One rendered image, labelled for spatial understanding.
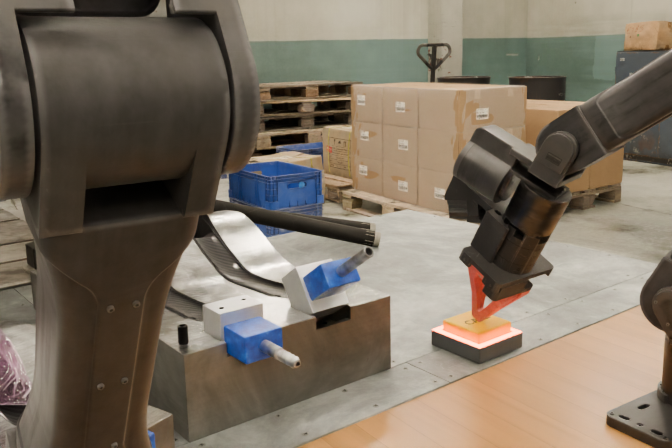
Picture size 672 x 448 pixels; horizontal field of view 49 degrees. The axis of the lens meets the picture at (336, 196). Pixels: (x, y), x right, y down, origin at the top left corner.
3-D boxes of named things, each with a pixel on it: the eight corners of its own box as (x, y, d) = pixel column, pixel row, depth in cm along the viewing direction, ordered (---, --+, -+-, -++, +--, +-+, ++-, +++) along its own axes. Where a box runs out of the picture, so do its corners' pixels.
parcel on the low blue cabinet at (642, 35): (678, 49, 733) (680, 20, 727) (656, 50, 717) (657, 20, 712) (643, 50, 769) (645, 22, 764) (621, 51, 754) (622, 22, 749)
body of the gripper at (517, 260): (455, 260, 86) (479, 210, 82) (511, 244, 92) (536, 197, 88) (492, 297, 82) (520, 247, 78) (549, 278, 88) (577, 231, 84)
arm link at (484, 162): (438, 182, 83) (485, 87, 78) (472, 171, 90) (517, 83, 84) (524, 240, 78) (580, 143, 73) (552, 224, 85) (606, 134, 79)
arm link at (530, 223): (483, 215, 83) (508, 165, 79) (507, 201, 87) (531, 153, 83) (535, 250, 80) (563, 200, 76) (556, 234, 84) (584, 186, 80)
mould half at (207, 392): (391, 368, 86) (390, 256, 83) (189, 443, 70) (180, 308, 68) (192, 274, 125) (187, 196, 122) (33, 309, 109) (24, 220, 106)
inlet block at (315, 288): (398, 271, 74) (377, 223, 75) (359, 281, 71) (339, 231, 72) (333, 313, 84) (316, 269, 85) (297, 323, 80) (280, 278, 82)
